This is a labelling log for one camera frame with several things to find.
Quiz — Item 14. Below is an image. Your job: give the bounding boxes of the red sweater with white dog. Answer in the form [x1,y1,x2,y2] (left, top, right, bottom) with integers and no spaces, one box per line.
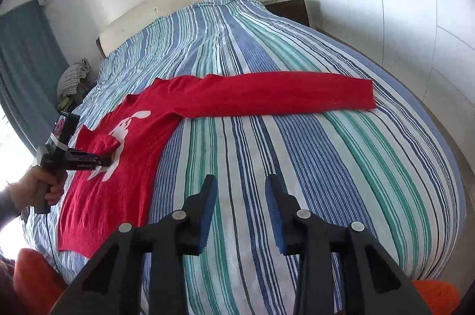
[56,72,378,259]

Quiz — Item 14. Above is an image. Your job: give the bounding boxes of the person's left hand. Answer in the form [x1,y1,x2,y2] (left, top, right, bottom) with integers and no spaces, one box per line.
[7,165,68,210]

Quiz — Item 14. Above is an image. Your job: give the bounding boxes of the teal curtain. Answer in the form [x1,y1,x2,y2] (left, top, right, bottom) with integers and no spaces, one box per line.
[1,0,69,154]

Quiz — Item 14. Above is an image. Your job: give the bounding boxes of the black cable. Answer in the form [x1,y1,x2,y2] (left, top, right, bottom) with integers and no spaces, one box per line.
[42,212,62,275]

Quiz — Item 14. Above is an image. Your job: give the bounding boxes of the pile of folded clothes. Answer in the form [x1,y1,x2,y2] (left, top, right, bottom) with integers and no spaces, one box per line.
[56,58,90,107]

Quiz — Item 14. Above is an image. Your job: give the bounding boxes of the cream padded headboard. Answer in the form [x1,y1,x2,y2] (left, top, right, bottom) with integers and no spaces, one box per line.
[96,0,207,59]

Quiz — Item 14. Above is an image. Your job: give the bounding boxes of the orange fuzzy trousers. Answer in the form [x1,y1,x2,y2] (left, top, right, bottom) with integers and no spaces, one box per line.
[1,248,460,314]

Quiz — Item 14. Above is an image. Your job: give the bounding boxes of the dark wooden nightstand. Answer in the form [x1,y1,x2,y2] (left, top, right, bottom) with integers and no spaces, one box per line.
[262,0,310,27]

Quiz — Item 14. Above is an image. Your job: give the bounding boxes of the white wardrobe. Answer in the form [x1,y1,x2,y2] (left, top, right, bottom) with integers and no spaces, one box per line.
[285,0,475,137]

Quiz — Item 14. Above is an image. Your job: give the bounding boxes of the striped blue green bedspread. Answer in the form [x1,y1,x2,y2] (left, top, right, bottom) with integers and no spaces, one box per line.
[22,0,467,315]

